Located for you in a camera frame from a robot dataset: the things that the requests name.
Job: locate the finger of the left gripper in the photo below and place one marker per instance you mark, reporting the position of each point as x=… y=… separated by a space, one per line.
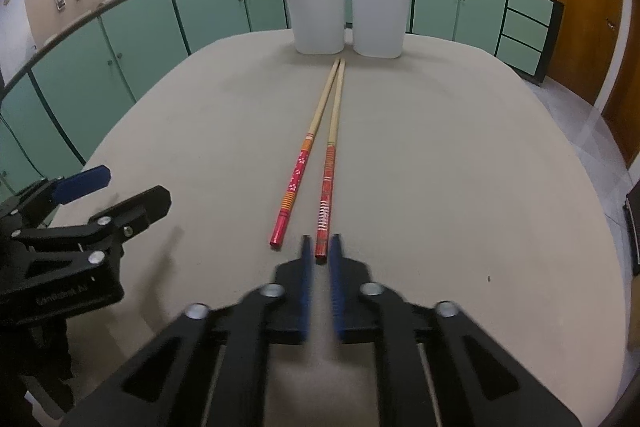
x=81 y=184
x=130 y=217

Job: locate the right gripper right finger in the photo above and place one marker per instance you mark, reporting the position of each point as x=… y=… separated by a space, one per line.
x=351 y=315

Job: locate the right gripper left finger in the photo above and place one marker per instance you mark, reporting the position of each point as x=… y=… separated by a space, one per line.
x=290 y=319

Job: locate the red striped patterned chopstick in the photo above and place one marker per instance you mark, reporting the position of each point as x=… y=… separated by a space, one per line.
x=325 y=205

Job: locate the red orange patterned chopstick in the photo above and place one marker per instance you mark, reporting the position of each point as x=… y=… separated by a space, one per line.
x=288 y=200

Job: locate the green lower kitchen cabinets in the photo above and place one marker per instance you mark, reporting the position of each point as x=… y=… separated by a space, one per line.
x=70 y=94

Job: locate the white twin-cup utensil holder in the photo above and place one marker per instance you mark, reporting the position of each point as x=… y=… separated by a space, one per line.
x=378 y=26

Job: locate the brown wooden door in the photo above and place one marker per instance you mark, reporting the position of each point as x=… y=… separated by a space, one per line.
x=585 y=45
x=622 y=111

